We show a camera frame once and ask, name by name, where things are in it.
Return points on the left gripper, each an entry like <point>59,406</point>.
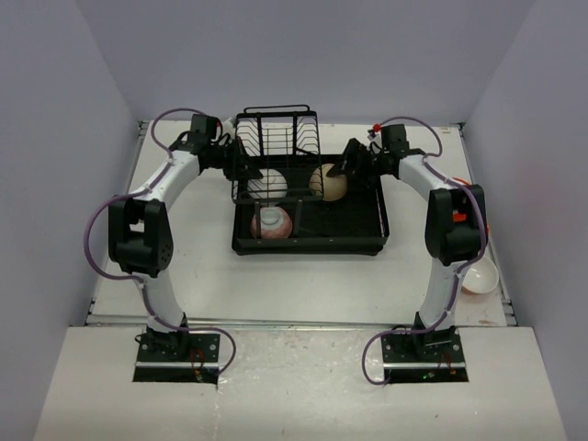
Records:
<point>242,172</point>

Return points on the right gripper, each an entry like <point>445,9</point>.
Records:
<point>355,151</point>

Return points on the beige round bowl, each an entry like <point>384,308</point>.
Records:
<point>330,188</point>

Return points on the red patterned bowl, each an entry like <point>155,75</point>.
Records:
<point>272,223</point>

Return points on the orange white bowl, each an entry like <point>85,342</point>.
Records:
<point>481,278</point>

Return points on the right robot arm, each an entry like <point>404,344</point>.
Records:
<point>456,230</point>

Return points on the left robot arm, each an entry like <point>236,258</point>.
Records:
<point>140,239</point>

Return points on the black dish rack tray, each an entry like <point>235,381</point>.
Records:
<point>355,224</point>

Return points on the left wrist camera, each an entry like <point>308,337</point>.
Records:
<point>229,126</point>

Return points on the black wire plate rack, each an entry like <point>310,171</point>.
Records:
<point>285,138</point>

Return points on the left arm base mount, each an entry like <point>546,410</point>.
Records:
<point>177,358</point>

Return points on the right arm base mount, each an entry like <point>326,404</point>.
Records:
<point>436,357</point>

